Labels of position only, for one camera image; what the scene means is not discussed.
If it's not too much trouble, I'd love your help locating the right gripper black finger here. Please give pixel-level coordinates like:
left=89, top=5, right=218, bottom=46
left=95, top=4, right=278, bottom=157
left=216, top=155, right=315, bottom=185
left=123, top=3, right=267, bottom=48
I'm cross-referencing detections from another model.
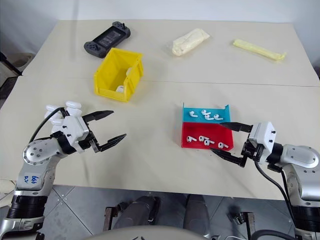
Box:
left=220, top=121, right=253, bottom=133
left=210, top=147, right=245, bottom=168

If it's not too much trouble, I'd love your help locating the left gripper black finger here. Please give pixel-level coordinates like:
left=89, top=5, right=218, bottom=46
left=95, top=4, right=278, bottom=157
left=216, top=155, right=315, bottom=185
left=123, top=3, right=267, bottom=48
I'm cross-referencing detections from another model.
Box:
left=98, top=133, right=128, bottom=153
left=83, top=110, right=115, bottom=124

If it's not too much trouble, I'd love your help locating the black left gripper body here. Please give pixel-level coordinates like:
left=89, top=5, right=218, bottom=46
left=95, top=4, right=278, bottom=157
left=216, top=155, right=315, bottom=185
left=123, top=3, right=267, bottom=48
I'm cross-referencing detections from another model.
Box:
left=77, top=116, right=103, bottom=154

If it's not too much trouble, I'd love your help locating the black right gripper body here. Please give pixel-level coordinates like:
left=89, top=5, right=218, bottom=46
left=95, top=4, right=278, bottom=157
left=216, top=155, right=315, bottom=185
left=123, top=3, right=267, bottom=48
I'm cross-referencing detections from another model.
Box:
left=239, top=124, right=264, bottom=167

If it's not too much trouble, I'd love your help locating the yellow plastic bin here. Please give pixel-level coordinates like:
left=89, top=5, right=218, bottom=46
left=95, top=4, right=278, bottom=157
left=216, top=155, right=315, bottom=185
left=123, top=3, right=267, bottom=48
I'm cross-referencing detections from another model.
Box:
left=93, top=47, right=144, bottom=102

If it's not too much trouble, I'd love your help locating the red plastic tray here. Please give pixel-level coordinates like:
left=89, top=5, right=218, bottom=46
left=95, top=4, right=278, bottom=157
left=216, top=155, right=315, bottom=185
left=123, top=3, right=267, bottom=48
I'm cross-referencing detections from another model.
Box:
left=179, top=121, right=235, bottom=151

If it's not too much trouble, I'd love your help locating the blue plastic tray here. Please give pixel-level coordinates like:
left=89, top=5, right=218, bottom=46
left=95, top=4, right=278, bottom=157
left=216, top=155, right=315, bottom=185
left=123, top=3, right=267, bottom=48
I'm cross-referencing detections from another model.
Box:
left=181, top=101, right=232, bottom=124

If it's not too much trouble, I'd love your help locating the dark rounded robot leg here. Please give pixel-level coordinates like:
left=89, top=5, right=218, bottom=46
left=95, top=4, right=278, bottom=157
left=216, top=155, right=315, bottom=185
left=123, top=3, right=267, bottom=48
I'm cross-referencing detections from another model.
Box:
left=116, top=195, right=161, bottom=230
left=183, top=193, right=211, bottom=236

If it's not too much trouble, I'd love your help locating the dark grey handheld game console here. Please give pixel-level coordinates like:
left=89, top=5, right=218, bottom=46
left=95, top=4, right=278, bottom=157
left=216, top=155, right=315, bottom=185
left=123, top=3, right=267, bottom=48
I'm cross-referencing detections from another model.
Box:
left=83, top=20, right=132, bottom=59

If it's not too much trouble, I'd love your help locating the pale yellow folded packet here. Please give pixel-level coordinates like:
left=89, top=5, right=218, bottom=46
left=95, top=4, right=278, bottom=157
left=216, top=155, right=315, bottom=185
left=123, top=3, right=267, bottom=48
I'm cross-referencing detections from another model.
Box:
left=232, top=38, right=287, bottom=64

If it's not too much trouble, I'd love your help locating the beige robot torso top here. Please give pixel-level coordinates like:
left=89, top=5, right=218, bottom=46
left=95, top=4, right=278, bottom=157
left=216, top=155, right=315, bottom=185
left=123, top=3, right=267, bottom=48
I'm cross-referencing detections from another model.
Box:
left=86, top=224, right=205, bottom=240

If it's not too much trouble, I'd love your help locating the clear bag of cream contents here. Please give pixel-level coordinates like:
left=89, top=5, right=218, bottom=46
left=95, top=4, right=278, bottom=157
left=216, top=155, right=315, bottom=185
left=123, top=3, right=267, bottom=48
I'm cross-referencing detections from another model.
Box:
left=164, top=27, right=211, bottom=58

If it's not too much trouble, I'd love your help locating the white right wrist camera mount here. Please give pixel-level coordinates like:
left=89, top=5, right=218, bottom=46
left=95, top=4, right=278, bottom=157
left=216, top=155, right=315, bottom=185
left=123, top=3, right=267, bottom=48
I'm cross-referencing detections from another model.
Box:
left=249, top=121, right=277, bottom=165

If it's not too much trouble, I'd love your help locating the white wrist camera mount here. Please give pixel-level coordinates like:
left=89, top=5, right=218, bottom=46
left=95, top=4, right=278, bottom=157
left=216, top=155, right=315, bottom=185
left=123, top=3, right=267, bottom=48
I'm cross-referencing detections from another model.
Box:
left=249, top=121, right=277, bottom=165
left=59, top=114, right=92, bottom=154

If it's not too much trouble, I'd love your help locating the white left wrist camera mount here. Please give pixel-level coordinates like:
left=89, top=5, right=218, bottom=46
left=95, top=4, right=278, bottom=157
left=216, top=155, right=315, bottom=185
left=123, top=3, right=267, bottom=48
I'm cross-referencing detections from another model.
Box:
left=59, top=114, right=92, bottom=154

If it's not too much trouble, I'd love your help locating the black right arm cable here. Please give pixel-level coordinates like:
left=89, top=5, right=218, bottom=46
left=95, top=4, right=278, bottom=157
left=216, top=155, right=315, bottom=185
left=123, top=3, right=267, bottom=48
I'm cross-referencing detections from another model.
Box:
left=253, top=159, right=302, bottom=208

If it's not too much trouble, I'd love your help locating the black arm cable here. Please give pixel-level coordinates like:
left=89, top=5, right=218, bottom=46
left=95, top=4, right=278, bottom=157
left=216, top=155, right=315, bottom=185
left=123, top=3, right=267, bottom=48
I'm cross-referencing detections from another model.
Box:
left=29, top=106, right=70, bottom=145
left=253, top=159, right=302, bottom=208

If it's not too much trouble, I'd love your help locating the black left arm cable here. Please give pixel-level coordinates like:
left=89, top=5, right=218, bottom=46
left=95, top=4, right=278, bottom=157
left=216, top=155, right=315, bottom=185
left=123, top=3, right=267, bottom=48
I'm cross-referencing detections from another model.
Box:
left=29, top=106, right=70, bottom=145

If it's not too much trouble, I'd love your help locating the rusty metal stand bracket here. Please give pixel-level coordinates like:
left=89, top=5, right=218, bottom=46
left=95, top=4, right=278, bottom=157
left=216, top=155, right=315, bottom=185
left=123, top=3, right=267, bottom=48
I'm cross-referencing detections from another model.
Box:
left=234, top=211, right=256, bottom=240
left=104, top=205, right=119, bottom=233

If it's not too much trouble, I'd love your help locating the black chair frame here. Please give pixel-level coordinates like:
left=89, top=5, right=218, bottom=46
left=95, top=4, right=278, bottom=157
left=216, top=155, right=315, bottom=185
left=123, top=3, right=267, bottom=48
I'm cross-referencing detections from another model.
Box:
left=0, top=50, right=36, bottom=77

